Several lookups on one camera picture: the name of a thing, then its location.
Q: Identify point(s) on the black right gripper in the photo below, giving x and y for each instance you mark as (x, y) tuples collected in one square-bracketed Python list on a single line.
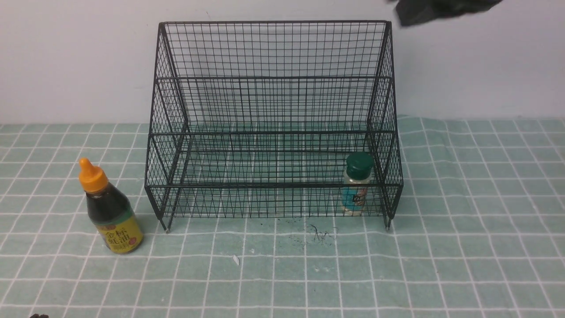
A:
[(417, 12)]

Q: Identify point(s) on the green cap seasoning bottle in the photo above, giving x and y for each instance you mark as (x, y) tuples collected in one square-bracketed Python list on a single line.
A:
[(357, 175)]

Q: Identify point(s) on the dark oyster sauce bottle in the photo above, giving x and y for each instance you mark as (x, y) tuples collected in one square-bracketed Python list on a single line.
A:
[(109, 210)]

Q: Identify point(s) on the green checkered tablecloth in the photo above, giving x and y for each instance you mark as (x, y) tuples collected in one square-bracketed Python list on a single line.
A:
[(478, 233)]

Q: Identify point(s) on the black wire mesh shelf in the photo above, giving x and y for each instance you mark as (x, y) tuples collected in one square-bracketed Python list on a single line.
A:
[(255, 119)]

